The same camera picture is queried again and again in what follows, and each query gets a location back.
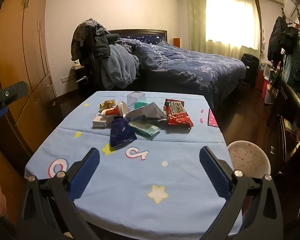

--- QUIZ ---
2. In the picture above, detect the teal printed bag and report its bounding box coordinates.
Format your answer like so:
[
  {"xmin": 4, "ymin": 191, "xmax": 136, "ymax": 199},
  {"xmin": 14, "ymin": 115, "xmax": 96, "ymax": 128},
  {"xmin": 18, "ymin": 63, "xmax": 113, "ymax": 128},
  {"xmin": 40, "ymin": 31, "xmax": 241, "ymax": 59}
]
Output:
[{"xmin": 282, "ymin": 52, "xmax": 300, "ymax": 87}]

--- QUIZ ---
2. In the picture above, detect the red box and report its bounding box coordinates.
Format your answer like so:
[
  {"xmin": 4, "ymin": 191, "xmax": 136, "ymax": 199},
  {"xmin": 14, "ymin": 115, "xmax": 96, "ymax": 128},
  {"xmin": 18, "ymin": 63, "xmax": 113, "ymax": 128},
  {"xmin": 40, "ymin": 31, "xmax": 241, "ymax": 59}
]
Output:
[{"xmin": 255, "ymin": 70, "xmax": 265, "ymax": 90}]

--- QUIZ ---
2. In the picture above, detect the navy patterned duvet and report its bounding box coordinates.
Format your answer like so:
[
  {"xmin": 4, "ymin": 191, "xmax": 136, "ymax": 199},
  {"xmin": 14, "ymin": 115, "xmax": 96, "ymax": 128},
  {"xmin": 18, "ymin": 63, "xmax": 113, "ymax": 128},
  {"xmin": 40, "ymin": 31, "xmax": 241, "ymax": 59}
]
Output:
[{"xmin": 117, "ymin": 35, "xmax": 247, "ymax": 110}]

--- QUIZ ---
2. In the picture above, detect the clear plastic box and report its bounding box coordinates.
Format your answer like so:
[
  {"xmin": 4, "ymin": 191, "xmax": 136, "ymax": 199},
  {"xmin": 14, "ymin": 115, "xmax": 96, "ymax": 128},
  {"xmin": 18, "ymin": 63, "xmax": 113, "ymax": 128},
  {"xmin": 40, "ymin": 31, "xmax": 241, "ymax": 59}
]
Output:
[{"xmin": 127, "ymin": 92, "xmax": 147, "ymax": 108}]

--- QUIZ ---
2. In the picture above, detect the hanging black coat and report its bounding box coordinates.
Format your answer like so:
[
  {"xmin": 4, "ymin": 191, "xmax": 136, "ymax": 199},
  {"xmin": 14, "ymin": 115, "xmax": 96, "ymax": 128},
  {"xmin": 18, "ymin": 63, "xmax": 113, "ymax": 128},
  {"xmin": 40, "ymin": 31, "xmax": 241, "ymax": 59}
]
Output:
[{"xmin": 267, "ymin": 16, "xmax": 288, "ymax": 60}]

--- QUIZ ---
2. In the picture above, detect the dark nightstand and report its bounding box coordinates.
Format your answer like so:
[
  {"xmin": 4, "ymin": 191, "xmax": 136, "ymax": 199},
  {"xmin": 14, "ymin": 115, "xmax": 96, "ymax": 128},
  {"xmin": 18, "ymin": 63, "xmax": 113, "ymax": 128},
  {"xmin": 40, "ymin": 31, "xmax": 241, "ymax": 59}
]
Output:
[{"xmin": 74, "ymin": 64, "xmax": 90, "ymax": 90}]

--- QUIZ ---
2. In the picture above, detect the small white box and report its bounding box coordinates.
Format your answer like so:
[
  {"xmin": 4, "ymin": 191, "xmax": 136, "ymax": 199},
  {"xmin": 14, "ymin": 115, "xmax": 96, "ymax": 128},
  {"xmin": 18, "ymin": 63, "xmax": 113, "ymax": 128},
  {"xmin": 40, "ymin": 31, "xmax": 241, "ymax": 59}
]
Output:
[{"xmin": 92, "ymin": 116, "xmax": 115, "ymax": 128}]

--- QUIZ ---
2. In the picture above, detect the dark puffer jacket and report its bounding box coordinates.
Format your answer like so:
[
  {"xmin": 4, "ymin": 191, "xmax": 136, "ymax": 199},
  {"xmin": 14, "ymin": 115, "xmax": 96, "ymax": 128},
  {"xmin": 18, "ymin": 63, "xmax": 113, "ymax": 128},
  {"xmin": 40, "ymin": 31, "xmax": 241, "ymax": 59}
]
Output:
[{"xmin": 93, "ymin": 34, "xmax": 112, "ymax": 59}]

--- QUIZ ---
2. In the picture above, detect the dark wooden bed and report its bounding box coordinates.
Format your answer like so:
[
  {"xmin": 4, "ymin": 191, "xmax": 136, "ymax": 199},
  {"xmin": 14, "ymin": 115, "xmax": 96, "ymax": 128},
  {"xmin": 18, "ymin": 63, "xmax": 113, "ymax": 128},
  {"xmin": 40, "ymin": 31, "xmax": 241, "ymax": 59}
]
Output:
[{"xmin": 107, "ymin": 29, "xmax": 248, "ymax": 117}]

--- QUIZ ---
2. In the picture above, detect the blue fleece blanket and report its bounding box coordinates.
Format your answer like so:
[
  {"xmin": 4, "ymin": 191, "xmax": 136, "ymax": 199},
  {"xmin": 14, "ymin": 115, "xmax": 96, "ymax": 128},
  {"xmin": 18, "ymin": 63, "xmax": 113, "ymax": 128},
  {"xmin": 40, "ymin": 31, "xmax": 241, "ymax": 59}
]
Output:
[{"xmin": 101, "ymin": 44, "xmax": 140, "ymax": 89}]

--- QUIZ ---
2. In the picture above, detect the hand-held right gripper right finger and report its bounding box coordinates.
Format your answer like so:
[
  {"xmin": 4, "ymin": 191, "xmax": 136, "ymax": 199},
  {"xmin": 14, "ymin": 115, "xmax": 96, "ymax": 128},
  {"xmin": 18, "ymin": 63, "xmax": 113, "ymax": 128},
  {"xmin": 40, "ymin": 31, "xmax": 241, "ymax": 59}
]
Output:
[{"xmin": 199, "ymin": 146, "xmax": 284, "ymax": 240}]

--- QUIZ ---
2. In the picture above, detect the dark blue packet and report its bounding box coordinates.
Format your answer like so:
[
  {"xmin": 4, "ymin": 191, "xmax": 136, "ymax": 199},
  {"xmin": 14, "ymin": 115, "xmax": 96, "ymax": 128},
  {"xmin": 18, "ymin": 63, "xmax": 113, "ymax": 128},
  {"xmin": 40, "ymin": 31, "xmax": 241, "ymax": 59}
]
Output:
[{"xmin": 110, "ymin": 118, "xmax": 137, "ymax": 148}]

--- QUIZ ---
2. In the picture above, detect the light blue printed tablecloth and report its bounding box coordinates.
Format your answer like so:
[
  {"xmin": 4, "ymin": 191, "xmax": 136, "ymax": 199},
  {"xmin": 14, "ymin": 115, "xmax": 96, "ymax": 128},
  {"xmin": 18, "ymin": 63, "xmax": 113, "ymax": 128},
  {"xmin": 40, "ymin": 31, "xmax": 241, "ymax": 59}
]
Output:
[{"xmin": 24, "ymin": 91, "xmax": 243, "ymax": 238}]

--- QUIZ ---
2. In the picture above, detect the pale green curtain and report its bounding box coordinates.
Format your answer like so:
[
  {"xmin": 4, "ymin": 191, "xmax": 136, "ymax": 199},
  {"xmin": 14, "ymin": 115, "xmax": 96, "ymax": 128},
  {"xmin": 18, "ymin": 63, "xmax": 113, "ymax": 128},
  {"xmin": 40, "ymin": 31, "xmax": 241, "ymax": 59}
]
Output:
[{"xmin": 186, "ymin": 0, "xmax": 262, "ymax": 53}]

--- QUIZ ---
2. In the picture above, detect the wooden wardrobe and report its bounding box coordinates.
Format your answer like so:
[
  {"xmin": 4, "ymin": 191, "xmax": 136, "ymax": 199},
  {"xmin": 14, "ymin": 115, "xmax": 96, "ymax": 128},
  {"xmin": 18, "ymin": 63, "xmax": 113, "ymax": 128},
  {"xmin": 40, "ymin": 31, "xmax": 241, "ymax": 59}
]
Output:
[{"xmin": 0, "ymin": 0, "xmax": 57, "ymax": 155}]

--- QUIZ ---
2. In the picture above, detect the white pink spotted stool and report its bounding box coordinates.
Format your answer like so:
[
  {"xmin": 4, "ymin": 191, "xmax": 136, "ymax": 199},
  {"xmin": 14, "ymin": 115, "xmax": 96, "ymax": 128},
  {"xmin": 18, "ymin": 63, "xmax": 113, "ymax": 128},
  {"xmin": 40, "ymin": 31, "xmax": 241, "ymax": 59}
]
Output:
[{"xmin": 226, "ymin": 141, "xmax": 271, "ymax": 180}]

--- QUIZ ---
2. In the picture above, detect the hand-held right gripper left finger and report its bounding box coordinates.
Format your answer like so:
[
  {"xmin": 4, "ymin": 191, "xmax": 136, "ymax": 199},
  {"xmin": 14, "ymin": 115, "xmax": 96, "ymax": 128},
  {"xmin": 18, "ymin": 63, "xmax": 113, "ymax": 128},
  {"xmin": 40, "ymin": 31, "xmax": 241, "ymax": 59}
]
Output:
[{"xmin": 15, "ymin": 147, "xmax": 100, "ymax": 240}]

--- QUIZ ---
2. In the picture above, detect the grey paper wrapper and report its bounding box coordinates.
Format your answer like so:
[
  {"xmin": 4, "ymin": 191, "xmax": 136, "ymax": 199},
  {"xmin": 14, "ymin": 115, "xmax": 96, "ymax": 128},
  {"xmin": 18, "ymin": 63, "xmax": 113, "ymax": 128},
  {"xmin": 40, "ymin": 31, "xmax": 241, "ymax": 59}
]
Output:
[{"xmin": 126, "ymin": 102, "xmax": 167, "ymax": 120}]

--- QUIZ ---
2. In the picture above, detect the light green wipes packet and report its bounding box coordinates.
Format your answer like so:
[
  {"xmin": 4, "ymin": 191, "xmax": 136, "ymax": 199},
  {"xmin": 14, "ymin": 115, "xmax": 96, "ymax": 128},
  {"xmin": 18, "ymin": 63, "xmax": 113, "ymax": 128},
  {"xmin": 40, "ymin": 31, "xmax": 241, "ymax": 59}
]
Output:
[{"xmin": 129, "ymin": 119, "xmax": 161, "ymax": 139}]

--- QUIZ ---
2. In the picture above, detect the wooden coat rack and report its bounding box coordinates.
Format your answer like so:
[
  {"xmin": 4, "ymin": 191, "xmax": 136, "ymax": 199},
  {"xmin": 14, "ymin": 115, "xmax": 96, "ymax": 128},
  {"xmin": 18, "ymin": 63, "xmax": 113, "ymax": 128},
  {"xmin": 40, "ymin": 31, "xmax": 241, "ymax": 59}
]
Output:
[{"xmin": 281, "ymin": 5, "xmax": 300, "ymax": 32}]

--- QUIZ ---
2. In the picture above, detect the crumpled brown paper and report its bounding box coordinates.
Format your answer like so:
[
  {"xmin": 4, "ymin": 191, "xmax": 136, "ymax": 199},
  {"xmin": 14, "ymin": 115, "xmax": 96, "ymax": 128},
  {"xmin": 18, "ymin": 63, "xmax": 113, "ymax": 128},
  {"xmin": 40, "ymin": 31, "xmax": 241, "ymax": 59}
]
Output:
[{"xmin": 98, "ymin": 100, "xmax": 116, "ymax": 112}]

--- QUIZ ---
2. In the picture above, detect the black suitcase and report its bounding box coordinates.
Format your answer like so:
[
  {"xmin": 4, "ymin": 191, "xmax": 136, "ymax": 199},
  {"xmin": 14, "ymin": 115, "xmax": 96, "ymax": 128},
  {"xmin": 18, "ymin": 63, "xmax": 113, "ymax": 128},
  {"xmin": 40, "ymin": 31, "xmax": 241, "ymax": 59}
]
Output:
[{"xmin": 241, "ymin": 53, "xmax": 260, "ymax": 88}]

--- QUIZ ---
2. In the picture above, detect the red snack packet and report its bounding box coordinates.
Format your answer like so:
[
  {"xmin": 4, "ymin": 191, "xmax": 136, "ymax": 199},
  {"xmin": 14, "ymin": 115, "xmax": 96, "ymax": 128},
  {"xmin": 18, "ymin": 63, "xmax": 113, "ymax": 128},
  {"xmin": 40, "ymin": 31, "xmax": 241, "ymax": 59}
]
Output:
[{"xmin": 164, "ymin": 98, "xmax": 194, "ymax": 128}]

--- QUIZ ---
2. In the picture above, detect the hanging black bag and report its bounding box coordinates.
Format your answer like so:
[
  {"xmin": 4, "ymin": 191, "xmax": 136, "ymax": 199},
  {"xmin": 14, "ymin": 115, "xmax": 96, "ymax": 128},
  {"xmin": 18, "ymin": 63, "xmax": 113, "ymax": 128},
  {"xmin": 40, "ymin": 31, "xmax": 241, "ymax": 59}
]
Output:
[{"xmin": 281, "ymin": 26, "xmax": 300, "ymax": 55}]

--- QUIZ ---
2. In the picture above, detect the dark wooden dresser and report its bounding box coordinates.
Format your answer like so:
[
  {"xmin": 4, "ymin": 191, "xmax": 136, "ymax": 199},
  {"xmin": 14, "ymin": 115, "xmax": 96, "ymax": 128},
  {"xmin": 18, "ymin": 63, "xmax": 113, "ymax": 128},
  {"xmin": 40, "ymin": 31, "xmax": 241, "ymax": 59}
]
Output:
[{"xmin": 265, "ymin": 80, "xmax": 300, "ymax": 230}]

